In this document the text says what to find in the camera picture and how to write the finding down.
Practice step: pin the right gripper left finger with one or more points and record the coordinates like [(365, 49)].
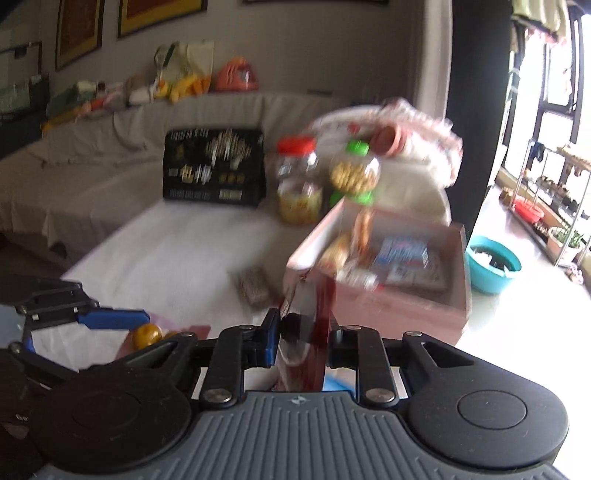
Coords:
[(234, 351)]

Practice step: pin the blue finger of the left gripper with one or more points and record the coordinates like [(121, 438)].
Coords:
[(113, 319)]

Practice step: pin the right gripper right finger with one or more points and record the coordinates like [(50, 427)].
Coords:
[(362, 350)]

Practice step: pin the blue snack packet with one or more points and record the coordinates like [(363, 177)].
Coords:
[(333, 383)]

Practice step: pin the red white snack bag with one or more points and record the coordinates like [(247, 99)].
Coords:
[(306, 319)]

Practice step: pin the clear biscuit packet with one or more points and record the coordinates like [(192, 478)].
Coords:
[(254, 287)]

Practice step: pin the pink cardboard gift box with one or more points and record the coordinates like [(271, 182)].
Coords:
[(360, 298)]

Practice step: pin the blue cartoon snack pack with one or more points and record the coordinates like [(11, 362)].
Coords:
[(408, 262)]

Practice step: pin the orange snack bag in box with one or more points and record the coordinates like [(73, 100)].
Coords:
[(349, 246)]

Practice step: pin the grey covered sofa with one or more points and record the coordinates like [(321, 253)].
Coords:
[(66, 193)]

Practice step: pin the teal plastic basin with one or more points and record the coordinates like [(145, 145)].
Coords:
[(493, 266)]

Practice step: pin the red lid clear plastic jar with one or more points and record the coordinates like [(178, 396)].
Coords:
[(299, 190)]

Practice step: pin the green gumball candy dispenser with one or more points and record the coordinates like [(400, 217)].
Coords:
[(354, 174)]

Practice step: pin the black plum snack box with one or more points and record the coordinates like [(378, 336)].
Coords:
[(214, 165)]

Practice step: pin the red plastic basin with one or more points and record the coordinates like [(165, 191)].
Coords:
[(528, 211)]

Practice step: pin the floral pink blanket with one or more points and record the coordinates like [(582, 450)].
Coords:
[(395, 132)]

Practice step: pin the metal plant shelf rack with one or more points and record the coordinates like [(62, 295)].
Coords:
[(559, 183)]

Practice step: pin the yellow plush toy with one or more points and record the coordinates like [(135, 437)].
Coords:
[(191, 85)]

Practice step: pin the white green tote bag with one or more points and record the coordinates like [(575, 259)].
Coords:
[(178, 60)]

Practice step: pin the orange helmet toy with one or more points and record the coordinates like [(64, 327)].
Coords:
[(236, 76)]

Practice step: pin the framed wall picture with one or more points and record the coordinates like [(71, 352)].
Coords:
[(138, 15), (79, 30)]

